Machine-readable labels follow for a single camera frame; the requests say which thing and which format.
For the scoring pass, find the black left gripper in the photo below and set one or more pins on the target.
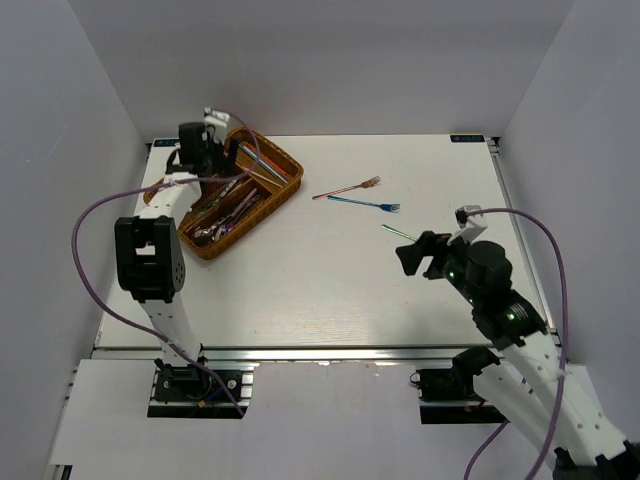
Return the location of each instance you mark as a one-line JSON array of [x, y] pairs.
[[223, 164]]

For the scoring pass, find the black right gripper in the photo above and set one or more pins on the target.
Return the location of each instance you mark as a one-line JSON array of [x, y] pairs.
[[426, 245]]

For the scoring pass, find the clear white chopstick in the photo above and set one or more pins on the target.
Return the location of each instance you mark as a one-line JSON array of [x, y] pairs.
[[264, 178]]

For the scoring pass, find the pink handled knife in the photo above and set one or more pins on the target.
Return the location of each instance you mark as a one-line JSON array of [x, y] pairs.
[[222, 192]]

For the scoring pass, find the green handled rainbow fork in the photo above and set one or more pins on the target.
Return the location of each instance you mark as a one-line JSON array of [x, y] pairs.
[[398, 232]]

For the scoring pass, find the iridescent purple spoon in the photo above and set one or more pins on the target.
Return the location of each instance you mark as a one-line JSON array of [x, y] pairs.
[[246, 204]]

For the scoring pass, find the blue iridescent fork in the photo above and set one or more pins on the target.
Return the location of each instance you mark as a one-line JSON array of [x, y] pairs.
[[387, 207]]

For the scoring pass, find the rose gold fork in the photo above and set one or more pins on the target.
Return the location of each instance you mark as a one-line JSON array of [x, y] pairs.
[[370, 183]]

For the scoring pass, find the red chopstick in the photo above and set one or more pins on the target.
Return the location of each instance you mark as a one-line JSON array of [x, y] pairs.
[[276, 166]]

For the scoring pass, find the green patterned handle utensil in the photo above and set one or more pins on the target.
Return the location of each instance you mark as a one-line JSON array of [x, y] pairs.
[[195, 212]]

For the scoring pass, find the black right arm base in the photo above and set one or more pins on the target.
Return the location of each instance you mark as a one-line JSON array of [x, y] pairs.
[[443, 400]]

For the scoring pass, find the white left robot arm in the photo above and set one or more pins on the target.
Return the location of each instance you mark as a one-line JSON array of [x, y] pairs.
[[150, 262]]

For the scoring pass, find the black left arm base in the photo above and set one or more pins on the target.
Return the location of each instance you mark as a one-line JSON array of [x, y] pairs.
[[187, 392]]

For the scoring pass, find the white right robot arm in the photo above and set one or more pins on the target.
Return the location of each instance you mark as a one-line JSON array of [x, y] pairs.
[[521, 373]]

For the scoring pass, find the brown wicker cutlery tray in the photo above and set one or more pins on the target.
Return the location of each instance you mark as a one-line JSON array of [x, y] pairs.
[[200, 235]]

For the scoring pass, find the blue left table label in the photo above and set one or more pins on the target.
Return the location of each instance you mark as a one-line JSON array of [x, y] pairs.
[[165, 143]]

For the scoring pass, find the blue table label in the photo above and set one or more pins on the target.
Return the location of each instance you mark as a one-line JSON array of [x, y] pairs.
[[165, 143], [466, 138]]

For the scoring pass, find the blue right table label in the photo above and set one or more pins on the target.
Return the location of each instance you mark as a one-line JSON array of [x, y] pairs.
[[466, 138]]

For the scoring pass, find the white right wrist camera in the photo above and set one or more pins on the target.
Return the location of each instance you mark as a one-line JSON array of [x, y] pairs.
[[471, 224]]

